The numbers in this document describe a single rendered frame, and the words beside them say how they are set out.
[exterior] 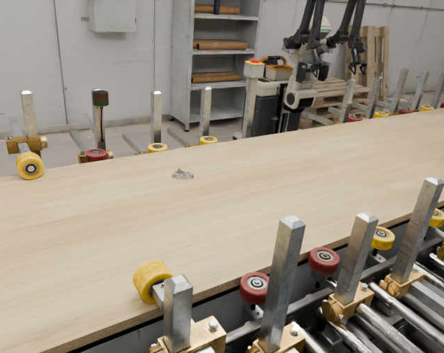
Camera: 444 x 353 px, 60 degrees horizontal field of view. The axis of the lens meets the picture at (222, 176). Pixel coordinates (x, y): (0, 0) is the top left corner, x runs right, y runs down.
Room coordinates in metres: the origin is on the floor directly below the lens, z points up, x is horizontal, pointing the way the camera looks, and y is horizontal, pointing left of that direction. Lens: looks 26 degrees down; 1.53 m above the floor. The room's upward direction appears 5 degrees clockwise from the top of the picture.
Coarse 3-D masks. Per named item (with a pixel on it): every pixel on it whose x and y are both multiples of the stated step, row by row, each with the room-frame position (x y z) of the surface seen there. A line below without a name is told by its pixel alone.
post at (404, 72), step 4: (404, 68) 2.60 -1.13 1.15; (404, 72) 2.57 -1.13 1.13; (400, 76) 2.59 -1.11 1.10; (404, 76) 2.57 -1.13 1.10; (400, 80) 2.58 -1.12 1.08; (404, 80) 2.58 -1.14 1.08; (400, 84) 2.58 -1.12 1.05; (404, 84) 2.58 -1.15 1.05; (396, 88) 2.59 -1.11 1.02; (400, 88) 2.57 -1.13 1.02; (396, 92) 2.58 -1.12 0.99; (400, 92) 2.57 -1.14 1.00; (396, 96) 2.58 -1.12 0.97; (400, 96) 2.58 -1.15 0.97; (392, 100) 2.60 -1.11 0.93; (396, 100) 2.57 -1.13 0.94; (392, 104) 2.59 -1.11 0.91; (396, 104) 2.57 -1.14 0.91; (392, 108) 2.58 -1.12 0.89; (396, 108) 2.58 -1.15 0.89; (392, 112) 2.58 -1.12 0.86
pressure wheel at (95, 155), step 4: (96, 148) 1.41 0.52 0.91; (88, 152) 1.37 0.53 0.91; (92, 152) 1.38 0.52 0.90; (96, 152) 1.37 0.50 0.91; (100, 152) 1.38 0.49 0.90; (104, 152) 1.38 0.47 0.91; (88, 156) 1.34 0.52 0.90; (92, 156) 1.33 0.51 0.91; (96, 156) 1.34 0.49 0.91; (100, 156) 1.34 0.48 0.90; (104, 156) 1.36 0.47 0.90; (88, 160) 1.34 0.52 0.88; (92, 160) 1.33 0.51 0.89; (96, 160) 1.34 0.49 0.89; (100, 160) 1.34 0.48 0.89
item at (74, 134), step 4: (72, 132) 1.67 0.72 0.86; (76, 132) 1.68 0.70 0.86; (72, 136) 1.66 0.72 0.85; (76, 136) 1.64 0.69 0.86; (80, 136) 1.64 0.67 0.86; (76, 140) 1.59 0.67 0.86; (80, 140) 1.59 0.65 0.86; (76, 144) 1.59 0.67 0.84; (80, 144) 1.54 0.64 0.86; (84, 144) 1.55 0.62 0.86; (80, 148) 1.54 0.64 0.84; (84, 148) 1.50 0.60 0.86; (88, 148) 1.50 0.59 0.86
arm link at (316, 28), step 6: (318, 0) 2.95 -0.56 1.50; (324, 0) 2.95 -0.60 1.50; (318, 6) 2.94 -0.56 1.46; (318, 12) 2.93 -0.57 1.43; (318, 18) 2.93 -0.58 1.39; (312, 24) 2.96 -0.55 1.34; (318, 24) 2.93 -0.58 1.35; (312, 30) 2.95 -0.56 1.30; (318, 30) 2.93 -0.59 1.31; (312, 36) 2.93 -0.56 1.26; (318, 36) 2.94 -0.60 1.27; (312, 42) 2.92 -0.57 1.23; (318, 42) 2.94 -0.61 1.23
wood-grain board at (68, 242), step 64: (320, 128) 1.95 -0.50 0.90; (384, 128) 2.05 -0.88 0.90; (0, 192) 1.02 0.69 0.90; (64, 192) 1.06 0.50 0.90; (128, 192) 1.09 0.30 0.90; (192, 192) 1.13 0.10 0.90; (256, 192) 1.17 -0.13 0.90; (320, 192) 1.22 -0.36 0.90; (384, 192) 1.26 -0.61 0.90; (0, 256) 0.72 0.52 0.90; (64, 256) 0.75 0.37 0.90; (128, 256) 0.77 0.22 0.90; (192, 256) 0.79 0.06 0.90; (256, 256) 0.81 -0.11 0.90; (0, 320) 0.54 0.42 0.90; (64, 320) 0.55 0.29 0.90; (128, 320) 0.57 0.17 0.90
